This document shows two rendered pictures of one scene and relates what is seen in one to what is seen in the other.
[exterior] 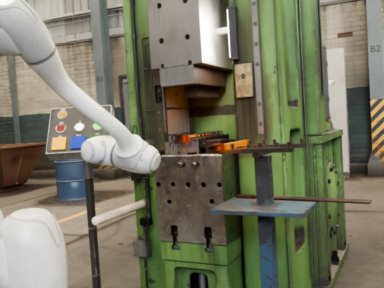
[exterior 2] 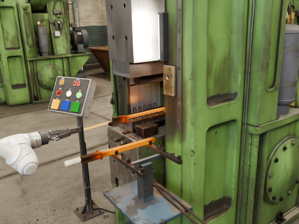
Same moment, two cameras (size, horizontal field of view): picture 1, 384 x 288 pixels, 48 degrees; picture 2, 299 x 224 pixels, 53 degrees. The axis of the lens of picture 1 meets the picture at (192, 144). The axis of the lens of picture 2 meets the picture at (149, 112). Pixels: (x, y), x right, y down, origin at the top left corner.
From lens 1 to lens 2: 128 cm
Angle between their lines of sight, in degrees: 31
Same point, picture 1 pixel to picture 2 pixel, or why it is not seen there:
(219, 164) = (136, 150)
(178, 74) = (122, 67)
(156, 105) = (123, 81)
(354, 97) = not seen: outside the picture
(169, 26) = (116, 26)
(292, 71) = (236, 66)
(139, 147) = (14, 159)
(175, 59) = (119, 54)
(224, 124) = not seen: hidden behind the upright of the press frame
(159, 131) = (125, 102)
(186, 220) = (121, 178)
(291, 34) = (239, 30)
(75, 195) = not seen: hidden behind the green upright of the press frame
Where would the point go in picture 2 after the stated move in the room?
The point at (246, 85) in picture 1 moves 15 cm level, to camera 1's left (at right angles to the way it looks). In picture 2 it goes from (169, 85) to (146, 83)
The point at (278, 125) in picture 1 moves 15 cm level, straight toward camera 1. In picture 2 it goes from (190, 126) to (175, 134)
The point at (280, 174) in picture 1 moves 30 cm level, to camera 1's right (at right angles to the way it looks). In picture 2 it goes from (189, 165) to (242, 175)
